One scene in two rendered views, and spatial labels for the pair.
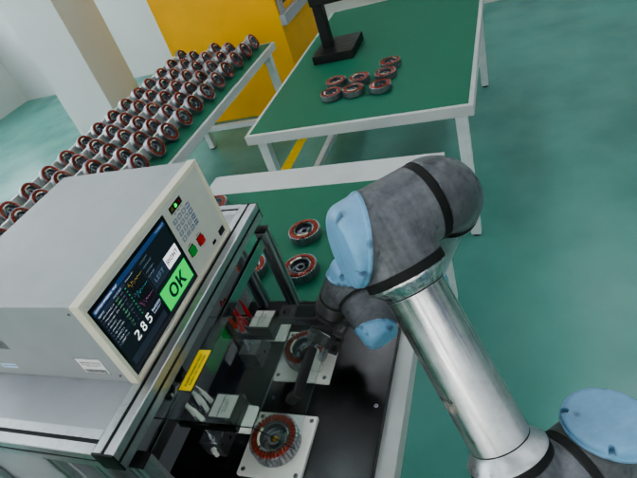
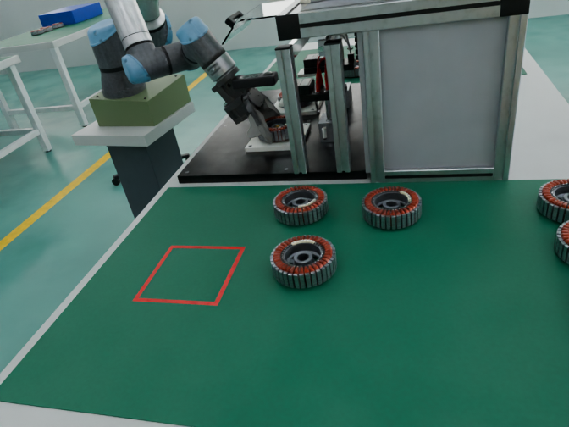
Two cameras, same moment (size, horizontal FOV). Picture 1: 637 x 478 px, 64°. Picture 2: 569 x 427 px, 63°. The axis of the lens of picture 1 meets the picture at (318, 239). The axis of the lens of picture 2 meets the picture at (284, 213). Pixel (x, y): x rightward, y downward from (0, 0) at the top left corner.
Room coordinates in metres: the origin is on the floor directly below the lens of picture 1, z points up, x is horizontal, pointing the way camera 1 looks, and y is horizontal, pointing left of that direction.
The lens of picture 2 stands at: (2.06, -0.09, 1.26)
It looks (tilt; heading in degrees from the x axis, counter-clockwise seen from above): 32 degrees down; 170
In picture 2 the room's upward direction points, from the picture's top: 10 degrees counter-clockwise
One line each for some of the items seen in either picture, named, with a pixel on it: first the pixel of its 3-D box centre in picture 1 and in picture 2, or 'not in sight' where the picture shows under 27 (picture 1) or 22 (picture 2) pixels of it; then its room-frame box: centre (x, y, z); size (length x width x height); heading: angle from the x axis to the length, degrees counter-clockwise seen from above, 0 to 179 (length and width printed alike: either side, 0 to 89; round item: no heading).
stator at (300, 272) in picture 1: (300, 268); (301, 204); (1.26, 0.08, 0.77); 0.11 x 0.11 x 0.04
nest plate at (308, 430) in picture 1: (279, 445); (296, 105); (0.69, 0.24, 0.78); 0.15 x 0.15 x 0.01; 62
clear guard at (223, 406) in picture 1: (232, 374); (286, 18); (0.69, 0.25, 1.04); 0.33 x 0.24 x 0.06; 62
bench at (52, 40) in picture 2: not in sight; (88, 61); (-3.26, -0.95, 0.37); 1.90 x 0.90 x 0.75; 152
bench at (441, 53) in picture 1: (394, 102); not in sight; (2.99, -0.75, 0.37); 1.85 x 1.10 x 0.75; 152
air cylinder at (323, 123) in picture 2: not in sight; (330, 126); (0.97, 0.26, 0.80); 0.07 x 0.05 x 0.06; 152
